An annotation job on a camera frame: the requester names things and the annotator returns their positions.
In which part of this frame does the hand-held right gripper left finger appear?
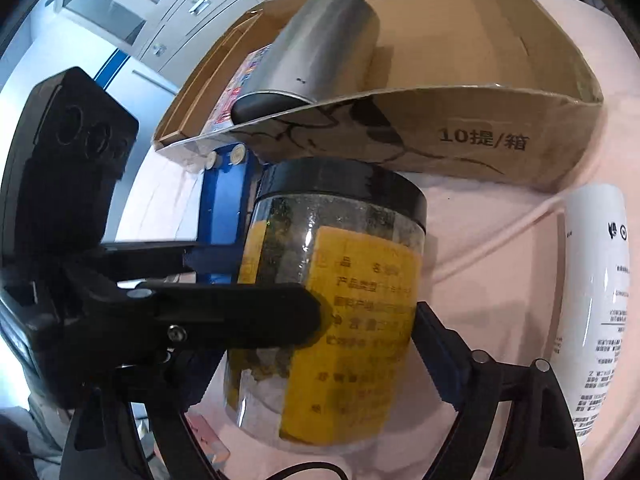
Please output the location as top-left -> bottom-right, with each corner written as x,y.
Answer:
60,352 -> 226,480

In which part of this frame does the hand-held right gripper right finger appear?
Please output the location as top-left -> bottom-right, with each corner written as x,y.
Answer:
410,301 -> 585,480

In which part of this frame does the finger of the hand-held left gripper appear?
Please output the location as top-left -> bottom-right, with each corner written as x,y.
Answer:
135,281 -> 322,350
101,144 -> 264,286

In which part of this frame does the clear jar black lid yellow label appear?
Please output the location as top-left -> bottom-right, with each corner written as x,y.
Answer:
223,157 -> 429,457

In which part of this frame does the brown cardboard box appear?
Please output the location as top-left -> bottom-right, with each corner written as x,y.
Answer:
151,0 -> 606,196

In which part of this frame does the pink clear block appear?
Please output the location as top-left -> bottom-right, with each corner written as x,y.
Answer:
189,411 -> 232,464

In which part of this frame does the colourful printed packet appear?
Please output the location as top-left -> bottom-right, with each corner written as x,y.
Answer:
214,44 -> 274,134

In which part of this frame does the white panel with blue edge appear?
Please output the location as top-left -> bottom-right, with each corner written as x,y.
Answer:
94,46 -> 182,112

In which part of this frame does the white printed bottle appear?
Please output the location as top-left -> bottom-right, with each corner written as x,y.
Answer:
549,184 -> 632,452

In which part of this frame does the person's grey clothing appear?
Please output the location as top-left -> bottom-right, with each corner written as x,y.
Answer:
0,390 -> 68,480

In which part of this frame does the silver metal can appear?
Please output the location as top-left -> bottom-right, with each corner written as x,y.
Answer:
234,0 -> 382,126

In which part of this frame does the grey metal cabinet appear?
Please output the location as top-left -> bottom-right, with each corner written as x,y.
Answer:
50,0 -> 262,77

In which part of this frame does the black cable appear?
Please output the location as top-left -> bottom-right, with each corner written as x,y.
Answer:
264,463 -> 352,480

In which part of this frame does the white cable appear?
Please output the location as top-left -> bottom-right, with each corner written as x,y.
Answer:
432,194 -> 572,274

